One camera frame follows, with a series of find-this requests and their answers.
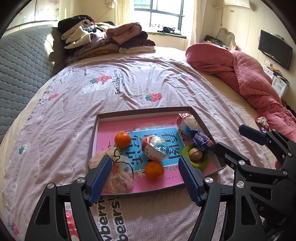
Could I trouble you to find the blue candy packet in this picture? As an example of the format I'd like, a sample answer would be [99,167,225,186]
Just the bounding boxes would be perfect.
[190,130,214,153]

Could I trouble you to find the red white snack bag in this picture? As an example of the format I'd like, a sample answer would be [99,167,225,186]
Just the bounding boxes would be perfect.
[139,135,169,162]
[176,113,202,140]

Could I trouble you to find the orange tangerine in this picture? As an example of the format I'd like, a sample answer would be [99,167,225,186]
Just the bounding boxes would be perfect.
[144,161,165,180]
[114,132,132,149]

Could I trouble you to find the red white wrapped candy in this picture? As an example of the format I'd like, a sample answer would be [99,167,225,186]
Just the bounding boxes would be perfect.
[255,116,270,132]

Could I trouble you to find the brown walnut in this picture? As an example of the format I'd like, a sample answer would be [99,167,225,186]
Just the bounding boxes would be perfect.
[189,148,203,162]

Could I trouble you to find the white drawer cabinet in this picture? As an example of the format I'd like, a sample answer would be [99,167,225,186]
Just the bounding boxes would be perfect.
[263,66,290,99]

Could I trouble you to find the pink quilted blanket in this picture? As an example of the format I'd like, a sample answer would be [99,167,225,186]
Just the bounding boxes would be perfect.
[185,43,295,141]

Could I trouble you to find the strawberry print bed sheet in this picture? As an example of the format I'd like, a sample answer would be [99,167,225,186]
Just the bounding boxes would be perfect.
[0,46,278,241]

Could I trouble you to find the pink blue children's book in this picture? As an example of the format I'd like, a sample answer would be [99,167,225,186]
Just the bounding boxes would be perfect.
[92,111,221,195]

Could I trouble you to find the shallow grey cardboard tray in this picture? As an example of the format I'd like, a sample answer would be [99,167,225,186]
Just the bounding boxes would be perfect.
[89,107,214,196]

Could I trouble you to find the cluttered dressing table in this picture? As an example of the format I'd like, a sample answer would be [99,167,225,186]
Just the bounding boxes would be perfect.
[204,28,238,50]

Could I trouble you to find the cream curtain right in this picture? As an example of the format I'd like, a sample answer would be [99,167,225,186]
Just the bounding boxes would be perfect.
[187,0,206,47]

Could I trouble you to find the cream curtain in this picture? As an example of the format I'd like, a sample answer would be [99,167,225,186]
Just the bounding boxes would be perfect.
[105,0,132,26]
[187,0,206,47]

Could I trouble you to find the clothes on window sill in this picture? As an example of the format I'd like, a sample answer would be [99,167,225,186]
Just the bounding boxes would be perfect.
[157,27,182,36]

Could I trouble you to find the grey quilted headboard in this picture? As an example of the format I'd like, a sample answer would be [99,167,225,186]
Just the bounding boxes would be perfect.
[1,25,65,138]

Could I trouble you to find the pile of folded clothes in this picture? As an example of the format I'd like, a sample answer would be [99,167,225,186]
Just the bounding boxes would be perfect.
[57,15,156,66]

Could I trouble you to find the cream curtain left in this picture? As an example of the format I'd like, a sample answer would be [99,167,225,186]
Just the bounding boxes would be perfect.
[105,0,132,26]

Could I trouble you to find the green fuzzy ring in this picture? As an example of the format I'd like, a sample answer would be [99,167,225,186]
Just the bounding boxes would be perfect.
[181,143,211,171]

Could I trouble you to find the sheer drawstring pouch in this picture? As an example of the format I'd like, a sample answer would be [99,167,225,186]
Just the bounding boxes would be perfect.
[88,147,135,194]

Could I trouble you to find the black wall television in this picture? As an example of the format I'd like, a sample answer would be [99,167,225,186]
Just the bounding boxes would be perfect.
[258,30,293,70]

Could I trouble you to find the white wall air conditioner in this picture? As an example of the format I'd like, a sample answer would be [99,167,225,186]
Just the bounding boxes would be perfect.
[224,0,254,11]

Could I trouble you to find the window with dark frame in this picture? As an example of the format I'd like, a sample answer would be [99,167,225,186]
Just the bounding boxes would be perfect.
[133,0,185,31]

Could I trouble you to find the blossom painted wall panel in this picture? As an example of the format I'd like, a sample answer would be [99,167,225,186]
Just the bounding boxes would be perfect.
[11,0,60,26]

